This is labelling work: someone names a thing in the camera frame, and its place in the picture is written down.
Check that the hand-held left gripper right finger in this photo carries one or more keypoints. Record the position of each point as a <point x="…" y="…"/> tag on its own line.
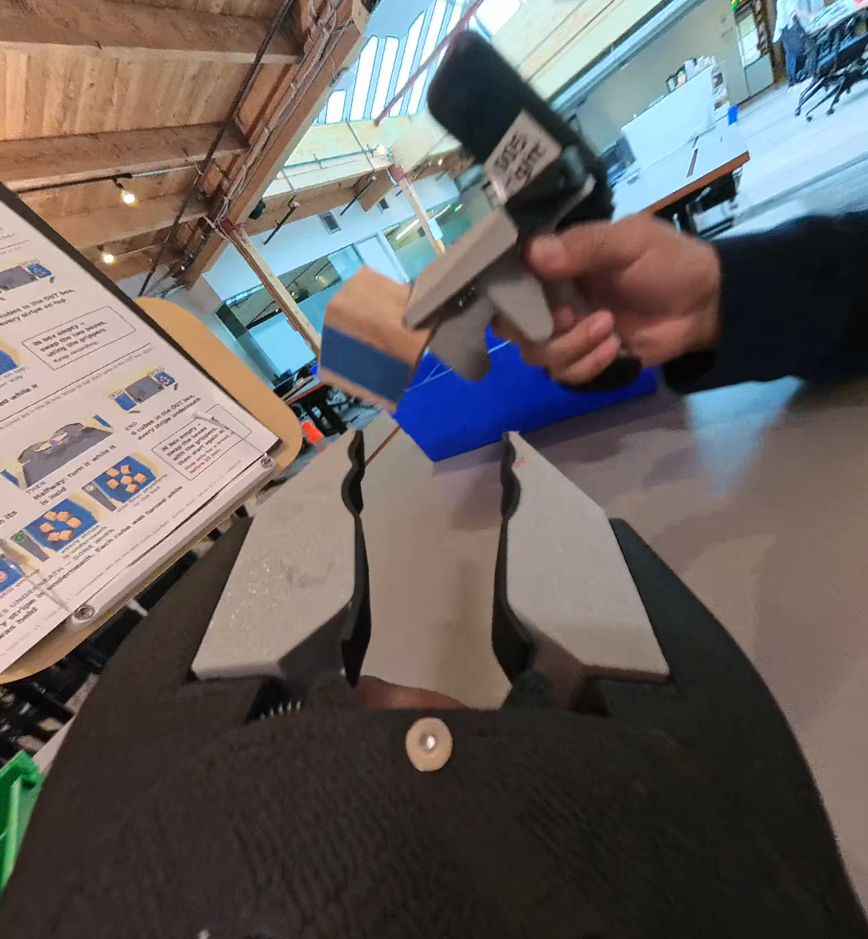
<point x="581" y="587"/>

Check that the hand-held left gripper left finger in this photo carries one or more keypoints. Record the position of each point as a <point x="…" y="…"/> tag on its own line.
<point x="280" y="587"/>

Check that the blue plastic bin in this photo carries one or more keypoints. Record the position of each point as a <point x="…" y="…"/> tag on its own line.
<point x="478" y="418"/>

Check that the orange traffic cone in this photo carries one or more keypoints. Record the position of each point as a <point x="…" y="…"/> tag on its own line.
<point x="311" y="433"/>

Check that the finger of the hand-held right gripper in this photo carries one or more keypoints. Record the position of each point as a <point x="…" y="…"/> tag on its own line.
<point x="463" y="271"/>

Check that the wooden cube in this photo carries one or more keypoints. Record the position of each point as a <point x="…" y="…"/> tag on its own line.
<point x="375" y="315"/>

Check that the person's right hand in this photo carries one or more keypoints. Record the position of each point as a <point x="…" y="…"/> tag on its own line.
<point x="647" y="293"/>

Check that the instruction sheet on stand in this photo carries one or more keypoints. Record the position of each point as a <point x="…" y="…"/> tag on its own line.
<point x="243" y="381"/>

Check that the printed instruction sheet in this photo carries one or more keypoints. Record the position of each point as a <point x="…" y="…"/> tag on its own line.
<point x="74" y="440"/>

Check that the ceiling spotlight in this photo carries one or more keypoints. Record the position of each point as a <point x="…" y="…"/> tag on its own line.
<point x="127" y="196"/>
<point x="107" y="257"/>

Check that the white table with wooden edge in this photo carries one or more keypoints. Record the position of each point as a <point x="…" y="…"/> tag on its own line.
<point x="698" y="165"/>

